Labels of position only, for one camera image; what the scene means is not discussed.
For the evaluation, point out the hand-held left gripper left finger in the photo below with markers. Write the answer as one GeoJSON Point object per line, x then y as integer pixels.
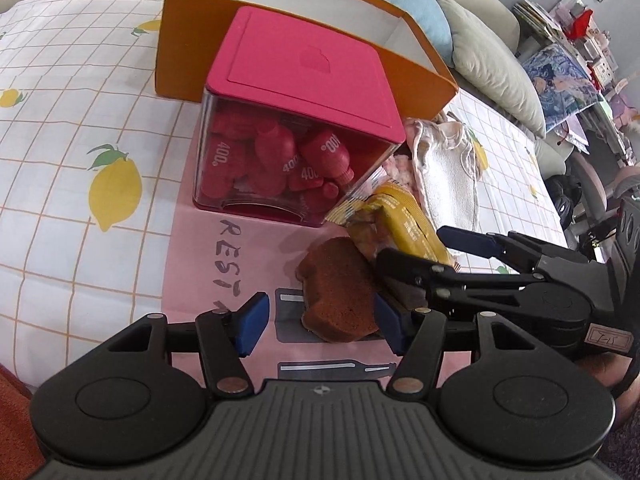
{"type": "Point", "coordinates": [252, 325]}

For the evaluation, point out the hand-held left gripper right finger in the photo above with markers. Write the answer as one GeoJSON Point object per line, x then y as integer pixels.
{"type": "Point", "coordinates": [392, 325]}

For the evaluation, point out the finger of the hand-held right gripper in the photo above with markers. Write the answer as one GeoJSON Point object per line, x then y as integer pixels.
{"type": "Point", "coordinates": [465, 240]}
{"type": "Point", "coordinates": [405, 267]}

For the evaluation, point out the yellow snack packet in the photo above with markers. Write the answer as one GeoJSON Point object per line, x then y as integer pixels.
{"type": "Point", "coordinates": [410, 215]}

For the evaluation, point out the white cloth with beige trim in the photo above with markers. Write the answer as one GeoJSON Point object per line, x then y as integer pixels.
{"type": "Point", "coordinates": [445, 180]}

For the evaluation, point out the brown plush toy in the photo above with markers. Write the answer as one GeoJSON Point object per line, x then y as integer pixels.
{"type": "Point", "coordinates": [335, 285]}

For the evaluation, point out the pink white crochet piece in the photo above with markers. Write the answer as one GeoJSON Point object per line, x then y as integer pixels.
{"type": "Point", "coordinates": [400, 172]}

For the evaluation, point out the orange cardboard box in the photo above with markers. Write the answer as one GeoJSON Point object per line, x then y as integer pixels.
{"type": "Point", "coordinates": [180, 45]}

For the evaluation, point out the pink paper mat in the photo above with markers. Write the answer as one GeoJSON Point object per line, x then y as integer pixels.
{"type": "Point", "coordinates": [210, 260]}

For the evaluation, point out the black backpack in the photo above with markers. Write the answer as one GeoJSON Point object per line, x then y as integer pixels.
{"type": "Point", "coordinates": [560, 200]}

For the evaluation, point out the pink grey chair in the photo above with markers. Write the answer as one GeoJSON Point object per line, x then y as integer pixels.
{"type": "Point", "coordinates": [595, 185]}

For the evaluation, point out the grey pillow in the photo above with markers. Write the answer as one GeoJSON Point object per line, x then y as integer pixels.
{"type": "Point", "coordinates": [490, 60]}

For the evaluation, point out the blue printed figure pillow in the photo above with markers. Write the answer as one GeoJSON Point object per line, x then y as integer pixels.
{"type": "Point", "coordinates": [555, 80]}

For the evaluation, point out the red lid clear container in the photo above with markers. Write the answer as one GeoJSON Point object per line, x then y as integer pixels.
{"type": "Point", "coordinates": [300, 75]}

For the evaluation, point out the beige sofa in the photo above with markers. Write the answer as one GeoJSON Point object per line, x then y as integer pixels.
{"type": "Point", "coordinates": [495, 15]}

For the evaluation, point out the white desk shelf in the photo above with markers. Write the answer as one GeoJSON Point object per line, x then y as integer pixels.
{"type": "Point", "coordinates": [595, 52]}

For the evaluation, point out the stack of books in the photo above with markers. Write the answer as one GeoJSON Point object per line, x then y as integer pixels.
{"type": "Point", "coordinates": [535, 17]}

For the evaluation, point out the red hanging ornament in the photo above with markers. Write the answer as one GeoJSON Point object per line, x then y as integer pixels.
{"type": "Point", "coordinates": [580, 22]}

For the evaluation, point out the lemon print checked tablecloth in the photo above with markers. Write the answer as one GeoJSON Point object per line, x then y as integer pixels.
{"type": "Point", "coordinates": [75, 85]}

